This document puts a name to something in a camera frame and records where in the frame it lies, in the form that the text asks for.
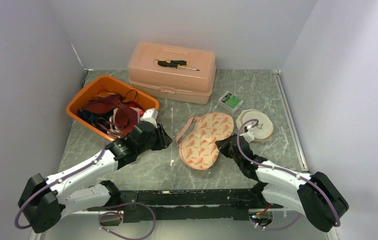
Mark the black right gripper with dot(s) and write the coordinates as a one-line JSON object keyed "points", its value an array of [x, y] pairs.
{"points": [[222, 145]]}

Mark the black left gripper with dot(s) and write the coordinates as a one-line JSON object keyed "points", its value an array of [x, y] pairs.
{"points": [[164, 139]]}

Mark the dark red bra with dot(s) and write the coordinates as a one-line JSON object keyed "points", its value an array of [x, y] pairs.
{"points": [[124, 115]]}

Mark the beige lace bra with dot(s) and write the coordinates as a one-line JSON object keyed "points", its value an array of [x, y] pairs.
{"points": [[110, 128]]}

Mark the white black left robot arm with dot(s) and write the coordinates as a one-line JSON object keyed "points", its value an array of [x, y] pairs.
{"points": [[46, 200]]}

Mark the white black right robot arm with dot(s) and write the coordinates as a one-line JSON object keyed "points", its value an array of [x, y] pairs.
{"points": [[311, 195]]}

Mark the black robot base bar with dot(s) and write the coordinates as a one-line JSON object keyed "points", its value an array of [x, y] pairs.
{"points": [[236, 203]]}

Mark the small green-labelled plastic box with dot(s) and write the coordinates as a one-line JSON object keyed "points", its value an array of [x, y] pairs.
{"points": [[230, 102]]}

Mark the pink translucent toolbox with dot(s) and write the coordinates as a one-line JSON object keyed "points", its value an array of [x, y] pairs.
{"points": [[178, 84]]}

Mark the orange plastic basin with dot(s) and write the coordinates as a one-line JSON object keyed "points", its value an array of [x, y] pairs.
{"points": [[100, 86]]}

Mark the dark blue cloth garment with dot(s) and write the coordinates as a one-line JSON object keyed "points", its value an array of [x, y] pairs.
{"points": [[87, 116]]}

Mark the black yellow screwdriver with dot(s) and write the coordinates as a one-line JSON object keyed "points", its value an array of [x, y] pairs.
{"points": [[175, 64]]}

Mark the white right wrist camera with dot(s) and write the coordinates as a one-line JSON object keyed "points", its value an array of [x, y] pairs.
{"points": [[248, 134]]}

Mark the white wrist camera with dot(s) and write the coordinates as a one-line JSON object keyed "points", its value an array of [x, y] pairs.
{"points": [[248, 134], [150, 115]]}

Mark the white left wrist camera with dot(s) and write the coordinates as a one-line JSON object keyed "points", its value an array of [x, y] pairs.
{"points": [[150, 115]]}

